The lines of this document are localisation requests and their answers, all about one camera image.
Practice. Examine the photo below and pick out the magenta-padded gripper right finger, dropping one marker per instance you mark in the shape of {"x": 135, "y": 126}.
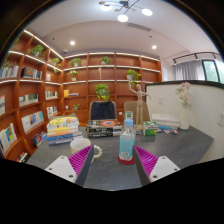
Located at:
{"x": 163, "y": 166}

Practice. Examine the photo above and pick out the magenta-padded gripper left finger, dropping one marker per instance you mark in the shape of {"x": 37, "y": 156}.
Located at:
{"x": 61, "y": 168}

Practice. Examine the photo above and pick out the clear blue-capped water bottle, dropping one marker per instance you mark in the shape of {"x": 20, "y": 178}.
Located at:
{"x": 127, "y": 143}

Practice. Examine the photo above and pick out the cream ceramic mug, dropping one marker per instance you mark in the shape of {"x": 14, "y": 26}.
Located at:
{"x": 79, "y": 145}

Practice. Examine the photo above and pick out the stack of colourful books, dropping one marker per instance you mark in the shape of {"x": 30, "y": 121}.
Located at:
{"x": 63, "y": 130}

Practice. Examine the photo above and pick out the small green-white box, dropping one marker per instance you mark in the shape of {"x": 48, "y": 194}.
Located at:
{"x": 150, "y": 129}

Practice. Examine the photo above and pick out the stack of white packs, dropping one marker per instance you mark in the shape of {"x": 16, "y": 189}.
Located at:
{"x": 165, "y": 120}

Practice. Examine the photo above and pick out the white vase with flowers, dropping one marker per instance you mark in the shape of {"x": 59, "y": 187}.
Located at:
{"x": 184, "y": 116}

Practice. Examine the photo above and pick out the stack of dark books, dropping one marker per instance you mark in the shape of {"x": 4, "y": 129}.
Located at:
{"x": 103, "y": 128}

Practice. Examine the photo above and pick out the tall green-white carton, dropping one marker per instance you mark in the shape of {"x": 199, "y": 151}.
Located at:
{"x": 128, "y": 115}

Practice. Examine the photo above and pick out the tan upholstered chair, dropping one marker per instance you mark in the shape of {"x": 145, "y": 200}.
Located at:
{"x": 131, "y": 106}

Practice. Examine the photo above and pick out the chair with dark jacket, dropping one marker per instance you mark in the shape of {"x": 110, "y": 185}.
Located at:
{"x": 102, "y": 110}

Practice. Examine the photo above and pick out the grey sheer curtain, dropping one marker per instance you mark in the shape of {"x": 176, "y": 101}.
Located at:
{"x": 189, "y": 70}

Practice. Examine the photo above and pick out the black-framed window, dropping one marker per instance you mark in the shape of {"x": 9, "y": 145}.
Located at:
{"x": 213, "y": 70}

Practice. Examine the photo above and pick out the round recessed ceiling light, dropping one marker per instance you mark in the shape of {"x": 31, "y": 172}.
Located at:
{"x": 72, "y": 43}
{"x": 154, "y": 47}

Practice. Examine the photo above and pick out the branching ceiling light fixture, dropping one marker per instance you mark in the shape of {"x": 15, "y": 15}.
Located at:
{"x": 123, "y": 15}

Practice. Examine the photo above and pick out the white wall socket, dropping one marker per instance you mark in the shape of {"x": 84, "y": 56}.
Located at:
{"x": 221, "y": 119}

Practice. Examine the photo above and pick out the wooden wall shelf unit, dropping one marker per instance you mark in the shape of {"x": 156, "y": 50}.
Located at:
{"x": 46, "y": 90}

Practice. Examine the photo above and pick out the black ceiling track rail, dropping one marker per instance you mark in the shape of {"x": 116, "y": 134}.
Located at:
{"x": 196, "y": 55}

